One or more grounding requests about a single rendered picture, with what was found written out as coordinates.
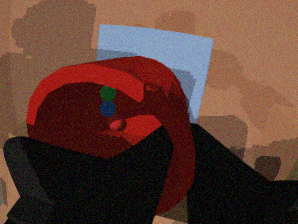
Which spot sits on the small red ball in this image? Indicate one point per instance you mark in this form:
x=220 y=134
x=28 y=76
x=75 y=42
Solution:
x=115 y=122

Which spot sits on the dark blue marble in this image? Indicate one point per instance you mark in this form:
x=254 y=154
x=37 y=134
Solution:
x=107 y=108

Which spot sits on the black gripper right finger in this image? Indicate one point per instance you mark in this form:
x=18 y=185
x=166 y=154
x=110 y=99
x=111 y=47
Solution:
x=227 y=191

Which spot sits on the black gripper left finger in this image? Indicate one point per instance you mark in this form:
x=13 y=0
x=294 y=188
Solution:
x=124 y=189

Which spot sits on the green marble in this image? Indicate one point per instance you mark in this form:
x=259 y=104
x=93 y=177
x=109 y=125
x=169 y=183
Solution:
x=107 y=93

